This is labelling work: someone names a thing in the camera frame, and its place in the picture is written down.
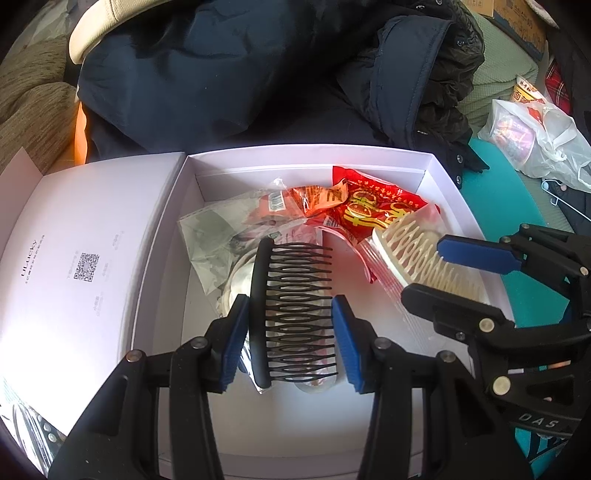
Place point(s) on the dark navy jacket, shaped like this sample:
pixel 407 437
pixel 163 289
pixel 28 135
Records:
pixel 231 69

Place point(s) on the orange plastic item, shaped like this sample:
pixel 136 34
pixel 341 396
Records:
pixel 81 134

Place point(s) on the teal bubble mailer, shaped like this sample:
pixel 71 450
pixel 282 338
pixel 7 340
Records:
pixel 508 194

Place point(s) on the orange-red sauce sachet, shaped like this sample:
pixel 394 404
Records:
pixel 314 198

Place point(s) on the beige cap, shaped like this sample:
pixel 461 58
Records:
pixel 115 27

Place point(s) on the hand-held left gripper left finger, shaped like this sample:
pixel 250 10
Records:
pixel 233 341

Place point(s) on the open brown cardboard box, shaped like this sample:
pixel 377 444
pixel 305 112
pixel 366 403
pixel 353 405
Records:
pixel 521 23

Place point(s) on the cream plastic comb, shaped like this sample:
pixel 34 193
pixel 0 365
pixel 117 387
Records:
pixel 388 254

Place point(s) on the brown woven pillow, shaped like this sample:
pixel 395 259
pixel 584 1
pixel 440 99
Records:
pixel 32 101

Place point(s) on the yellow red snack packet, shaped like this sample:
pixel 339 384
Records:
pixel 526 92

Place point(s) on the black plastic comb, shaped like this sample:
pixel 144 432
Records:
pixel 263 314

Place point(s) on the red plaid cloth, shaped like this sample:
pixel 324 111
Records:
pixel 558 87

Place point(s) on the pink white snack packet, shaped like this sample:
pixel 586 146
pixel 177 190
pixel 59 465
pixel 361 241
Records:
pixel 272 207

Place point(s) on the green quilted sofa cover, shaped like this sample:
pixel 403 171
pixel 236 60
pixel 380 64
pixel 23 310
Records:
pixel 498 78

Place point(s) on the clear jar with blue label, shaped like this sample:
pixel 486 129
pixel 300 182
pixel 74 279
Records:
pixel 27 424

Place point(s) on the white cardboard box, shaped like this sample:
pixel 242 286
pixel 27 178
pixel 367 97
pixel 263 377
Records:
pixel 92 300

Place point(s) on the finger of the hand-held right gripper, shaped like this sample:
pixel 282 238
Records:
pixel 475 258
pixel 443 304

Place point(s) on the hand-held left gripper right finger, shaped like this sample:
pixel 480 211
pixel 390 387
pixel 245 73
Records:
pixel 346 341

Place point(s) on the white plastic bag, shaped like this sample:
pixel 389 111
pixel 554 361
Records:
pixel 554 147

